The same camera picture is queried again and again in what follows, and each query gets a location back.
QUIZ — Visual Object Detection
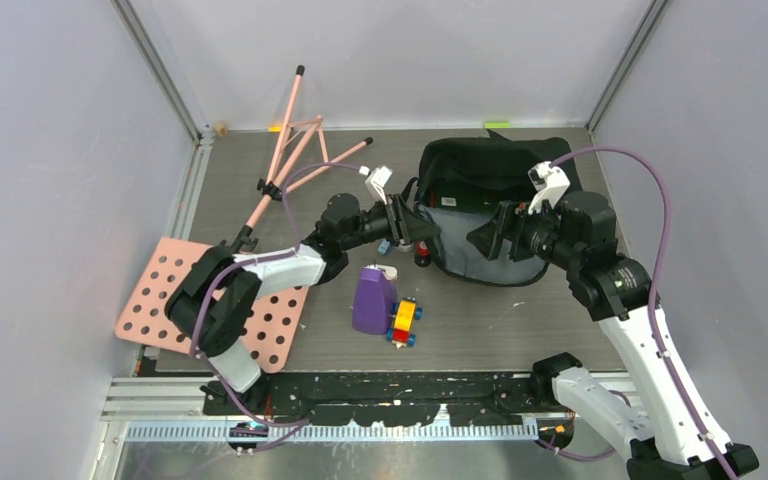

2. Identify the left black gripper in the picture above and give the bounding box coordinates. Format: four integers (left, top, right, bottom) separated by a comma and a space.
342, 194, 440, 252

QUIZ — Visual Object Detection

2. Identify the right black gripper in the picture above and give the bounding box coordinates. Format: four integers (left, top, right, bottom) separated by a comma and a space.
467, 194, 582, 271

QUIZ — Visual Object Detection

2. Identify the black backpack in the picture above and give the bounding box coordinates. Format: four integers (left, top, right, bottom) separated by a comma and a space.
403, 130, 571, 287

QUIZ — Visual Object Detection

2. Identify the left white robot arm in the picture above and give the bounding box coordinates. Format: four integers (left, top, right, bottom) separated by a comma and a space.
164, 193, 441, 414

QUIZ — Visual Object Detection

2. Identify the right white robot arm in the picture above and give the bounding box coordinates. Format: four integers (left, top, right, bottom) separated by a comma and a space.
466, 191, 759, 479

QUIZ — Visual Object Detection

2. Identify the red cap black bottle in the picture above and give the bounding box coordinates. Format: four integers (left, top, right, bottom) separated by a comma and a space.
414, 241, 432, 268

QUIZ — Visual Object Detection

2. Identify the blue correction tape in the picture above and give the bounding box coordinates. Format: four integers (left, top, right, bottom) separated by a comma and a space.
377, 239, 392, 255

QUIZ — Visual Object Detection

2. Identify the purple stapler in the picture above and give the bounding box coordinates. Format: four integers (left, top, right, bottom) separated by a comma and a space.
351, 264, 398, 335

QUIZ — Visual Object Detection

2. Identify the colourful toy block car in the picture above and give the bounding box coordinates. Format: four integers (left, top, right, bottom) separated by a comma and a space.
385, 297, 424, 349

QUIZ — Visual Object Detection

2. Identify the pink tripod stand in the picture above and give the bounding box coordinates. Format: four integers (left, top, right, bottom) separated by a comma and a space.
202, 65, 373, 252

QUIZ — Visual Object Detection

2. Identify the pink perforated stand board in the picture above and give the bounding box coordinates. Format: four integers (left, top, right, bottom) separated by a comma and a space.
114, 237, 309, 374

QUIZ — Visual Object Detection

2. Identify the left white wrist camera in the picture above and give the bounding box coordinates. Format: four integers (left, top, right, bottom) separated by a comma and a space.
359, 165, 393, 205

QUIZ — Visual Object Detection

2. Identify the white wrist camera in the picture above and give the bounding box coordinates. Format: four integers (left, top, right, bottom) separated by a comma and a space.
359, 165, 393, 205
527, 162, 571, 215

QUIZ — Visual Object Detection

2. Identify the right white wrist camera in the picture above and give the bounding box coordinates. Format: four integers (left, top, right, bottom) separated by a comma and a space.
527, 162, 571, 215

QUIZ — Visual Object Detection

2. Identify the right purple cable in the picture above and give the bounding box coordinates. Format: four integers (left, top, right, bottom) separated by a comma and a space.
536, 145, 740, 480

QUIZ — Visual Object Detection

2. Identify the purple cable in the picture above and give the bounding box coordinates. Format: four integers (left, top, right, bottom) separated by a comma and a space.
536, 145, 740, 480
188, 162, 372, 455

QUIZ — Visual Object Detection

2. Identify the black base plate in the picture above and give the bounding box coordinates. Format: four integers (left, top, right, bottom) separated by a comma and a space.
199, 371, 575, 430

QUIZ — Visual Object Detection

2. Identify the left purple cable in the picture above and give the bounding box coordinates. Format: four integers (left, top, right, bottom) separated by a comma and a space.
188, 162, 372, 455

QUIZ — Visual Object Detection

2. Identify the aluminium frame rail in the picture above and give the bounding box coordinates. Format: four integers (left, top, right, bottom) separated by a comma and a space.
89, 371, 643, 479

